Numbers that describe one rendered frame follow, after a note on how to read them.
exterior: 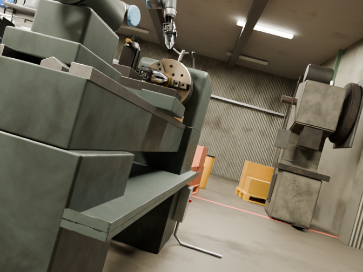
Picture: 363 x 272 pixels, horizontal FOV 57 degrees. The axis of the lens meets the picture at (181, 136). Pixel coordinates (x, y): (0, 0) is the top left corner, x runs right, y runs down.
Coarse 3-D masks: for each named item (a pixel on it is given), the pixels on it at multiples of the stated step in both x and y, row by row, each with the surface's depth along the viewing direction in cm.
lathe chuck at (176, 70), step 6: (162, 60) 208; (168, 60) 207; (174, 60) 207; (150, 66) 209; (168, 66) 207; (174, 66) 207; (180, 66) 206; (168, 72) 207; (174, 72) 206; (180, 72) 206; (186, 72) 205; (174, 78) 206; (180, 78) 206; (186, 78) 205; (180, 90) 205; (186, 90) 205; (186, 96) 205; (180, 102) 205
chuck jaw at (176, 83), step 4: (172, 80) 198; (176, 80) 200; (172, 84) 198; (176, 84) 200; (180, 84) 201; (184, 84) 201; (188, 84) 205; (176, 88) 205; (180, 88) 202; (184, 88) 201; (188, 88) 205
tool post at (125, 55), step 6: (126, 48) 155; (132, 48) 154; (120, 54) 155; (126, 54) 154; (132, 54) 154; (138, 54) 158; (120, 60) 155; (126, 60) 154; (132, 60) 154; (138, 60) 159; (132, 66) 154
